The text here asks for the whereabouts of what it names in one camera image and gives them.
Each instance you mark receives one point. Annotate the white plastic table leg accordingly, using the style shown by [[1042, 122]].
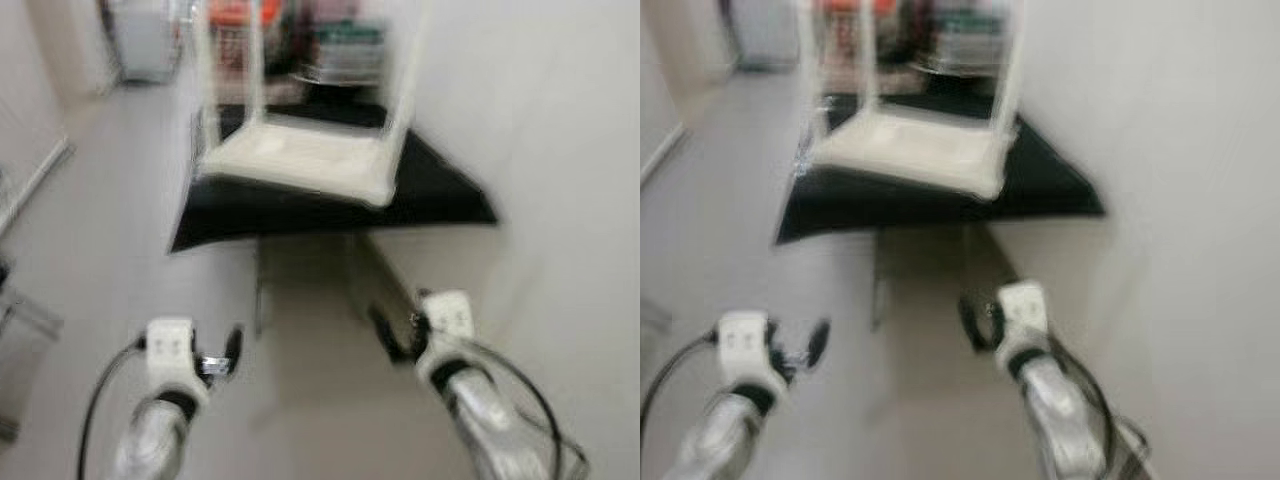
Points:
[[412, 60], [258, 50], [812, 70], [205, 70], [870, 50], [1010, 60]]

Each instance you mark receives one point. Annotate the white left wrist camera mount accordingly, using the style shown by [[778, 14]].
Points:
[[745, 340], [170, 345]]

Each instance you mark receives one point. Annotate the storage box with orange lid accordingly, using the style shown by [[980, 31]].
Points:
[[235, 40], [845, 40]]

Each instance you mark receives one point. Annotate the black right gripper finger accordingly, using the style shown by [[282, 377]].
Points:
[[975, 325], [388, 335]]

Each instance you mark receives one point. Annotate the white plastic children table top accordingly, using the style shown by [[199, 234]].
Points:
[[900, 150], [300, 160]]

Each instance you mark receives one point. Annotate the white cabinet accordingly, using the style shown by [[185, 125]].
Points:
[[765, 30], [145, 40]]

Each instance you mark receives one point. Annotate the clear plastic container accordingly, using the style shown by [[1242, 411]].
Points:
[[965, 55], [345, 62]]

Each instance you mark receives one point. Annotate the black tablecloth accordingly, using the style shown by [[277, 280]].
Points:
[[1050, 190], [430, 200]]

